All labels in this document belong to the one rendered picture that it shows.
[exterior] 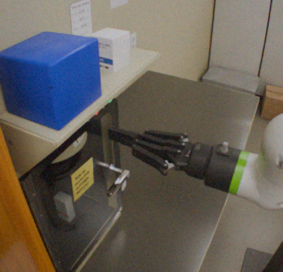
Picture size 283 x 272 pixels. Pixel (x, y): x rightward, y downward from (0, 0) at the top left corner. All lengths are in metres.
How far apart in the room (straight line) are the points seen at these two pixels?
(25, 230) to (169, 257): 0.56
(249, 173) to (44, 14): 0.45
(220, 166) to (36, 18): 0.41
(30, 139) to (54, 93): 0.08
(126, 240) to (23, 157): 0.57
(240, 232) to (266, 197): 1.62
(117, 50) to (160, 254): 0.62
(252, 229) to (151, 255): 1.41
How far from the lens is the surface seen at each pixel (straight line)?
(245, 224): 2.25
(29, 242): 0.45
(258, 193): 0.59
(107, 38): 0.49
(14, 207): 0.39
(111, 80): 0.48
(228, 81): 3.28
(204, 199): 1.06
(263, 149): 0.51
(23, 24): 0.44
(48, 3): 0.48
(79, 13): 0.54
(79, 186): 0.66
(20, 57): 0.37
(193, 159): 0.60
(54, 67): 0.34
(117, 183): 0.72
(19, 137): 0.41
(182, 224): 0.98
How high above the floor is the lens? 1.73
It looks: 36 degrees down
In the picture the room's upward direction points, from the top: straight up
